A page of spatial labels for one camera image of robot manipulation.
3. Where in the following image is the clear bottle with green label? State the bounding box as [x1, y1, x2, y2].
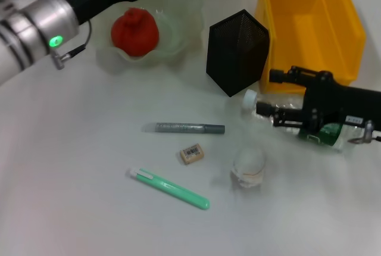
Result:
[242, 89, 364, 153]

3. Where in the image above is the beige eraser with barcode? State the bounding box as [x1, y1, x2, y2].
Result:
[180, 144, 206, 167]

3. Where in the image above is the red-orange fruit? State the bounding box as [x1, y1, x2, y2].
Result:
[111, 7, 160, 58]

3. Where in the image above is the grey marker pen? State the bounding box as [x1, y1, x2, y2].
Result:
[142, 121, 226, 135]

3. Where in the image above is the yellow plastic bin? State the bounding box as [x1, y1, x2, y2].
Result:
[255, 0, 367, 95]

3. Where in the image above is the pale green glass bowl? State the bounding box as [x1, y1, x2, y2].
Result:
[95, 0, 206, 75]

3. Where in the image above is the green pen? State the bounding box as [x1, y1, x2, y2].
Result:
[127, 167, 211, 211]

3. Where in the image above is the white paper ball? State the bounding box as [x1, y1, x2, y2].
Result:
[230, 147, 266, 191]

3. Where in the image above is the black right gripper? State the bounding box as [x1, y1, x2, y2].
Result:
[255, 65, 381, 134]

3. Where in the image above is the black mesh pen holder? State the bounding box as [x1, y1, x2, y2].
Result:
[206, 8, 271, 98]

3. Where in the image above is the right arm cable with plug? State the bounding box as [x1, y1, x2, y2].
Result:
[348, 120, 381, 144]

